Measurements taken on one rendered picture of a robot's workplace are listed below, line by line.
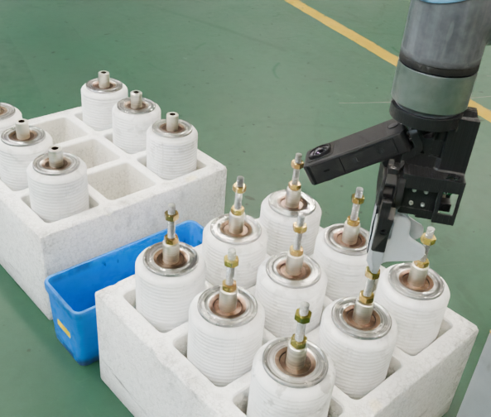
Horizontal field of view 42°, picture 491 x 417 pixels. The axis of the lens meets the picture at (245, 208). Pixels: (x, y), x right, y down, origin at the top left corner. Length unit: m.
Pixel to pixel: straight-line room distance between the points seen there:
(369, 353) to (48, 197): 0.57
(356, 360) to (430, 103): 0.34
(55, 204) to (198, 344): 0.40
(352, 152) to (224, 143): 1.06
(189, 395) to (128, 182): 0.56
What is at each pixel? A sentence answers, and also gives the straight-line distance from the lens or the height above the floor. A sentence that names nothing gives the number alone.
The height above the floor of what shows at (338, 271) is 0.23.
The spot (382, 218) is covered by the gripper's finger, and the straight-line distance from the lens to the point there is 0.68.
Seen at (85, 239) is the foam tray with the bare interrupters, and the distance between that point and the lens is 1.10.
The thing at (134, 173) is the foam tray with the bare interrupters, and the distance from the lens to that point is 1.23.
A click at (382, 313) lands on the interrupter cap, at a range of 0.83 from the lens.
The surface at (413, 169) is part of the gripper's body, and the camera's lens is 0.67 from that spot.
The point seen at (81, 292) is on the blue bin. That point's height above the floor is 0.06.
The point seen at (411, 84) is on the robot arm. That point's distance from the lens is 0.63.
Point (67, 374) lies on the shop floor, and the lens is 1.08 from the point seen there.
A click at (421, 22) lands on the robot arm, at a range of 0.61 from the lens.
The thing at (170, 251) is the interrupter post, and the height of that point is 0.27.
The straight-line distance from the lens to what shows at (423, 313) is 0.88.
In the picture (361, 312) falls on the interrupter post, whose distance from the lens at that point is 0.80.
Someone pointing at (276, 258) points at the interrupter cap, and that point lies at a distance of 0.89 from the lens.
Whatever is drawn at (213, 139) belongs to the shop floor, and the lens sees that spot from 1.72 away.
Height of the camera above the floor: 0.79
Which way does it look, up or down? 33 degrees down
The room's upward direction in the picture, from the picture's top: 5 degrees clockwise
